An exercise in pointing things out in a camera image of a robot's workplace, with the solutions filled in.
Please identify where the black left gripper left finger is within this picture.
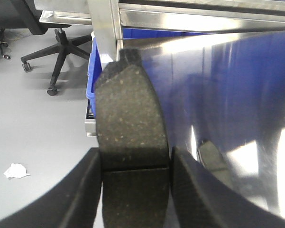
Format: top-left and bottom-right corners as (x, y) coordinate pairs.
(0, 148), (101, 228)

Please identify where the steel rack frame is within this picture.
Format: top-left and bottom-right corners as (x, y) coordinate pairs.
(39, 0), (285, 137)

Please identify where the blue bin under table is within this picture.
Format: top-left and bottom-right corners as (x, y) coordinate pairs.
(86, 38), (102, 117)

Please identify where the crumpled white paper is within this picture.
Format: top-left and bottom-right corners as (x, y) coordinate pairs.
(3, 163), (30, 179)

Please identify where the brake pad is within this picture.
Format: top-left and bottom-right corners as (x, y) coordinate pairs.
(197, 140), (234, 190)
(94, 48), (170, 228)

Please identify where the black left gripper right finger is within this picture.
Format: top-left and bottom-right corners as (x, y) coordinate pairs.
(171, 147), (285, 228)

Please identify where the black office chair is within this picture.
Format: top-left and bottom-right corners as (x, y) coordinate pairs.
(0, 0), (93, 96)

